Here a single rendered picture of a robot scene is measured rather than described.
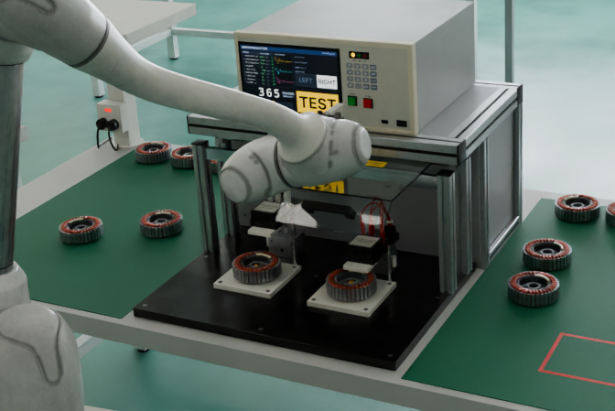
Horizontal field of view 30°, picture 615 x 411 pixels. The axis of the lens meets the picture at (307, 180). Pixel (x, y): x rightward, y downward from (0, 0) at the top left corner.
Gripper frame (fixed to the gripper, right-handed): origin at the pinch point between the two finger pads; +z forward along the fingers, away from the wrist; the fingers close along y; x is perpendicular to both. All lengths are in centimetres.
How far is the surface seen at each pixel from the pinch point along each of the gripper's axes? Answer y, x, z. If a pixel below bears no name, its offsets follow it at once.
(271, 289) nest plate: -13.8, -40.0, -9.1
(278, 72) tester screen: -18.2, 5.0, 9.3
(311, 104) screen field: -10.4, -1.9, 9.3
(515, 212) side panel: 25, -39, 48
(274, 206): -19.6, -26.1, 4.7
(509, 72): -79, -104, 354
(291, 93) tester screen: -15.3, 0.3, 9.3
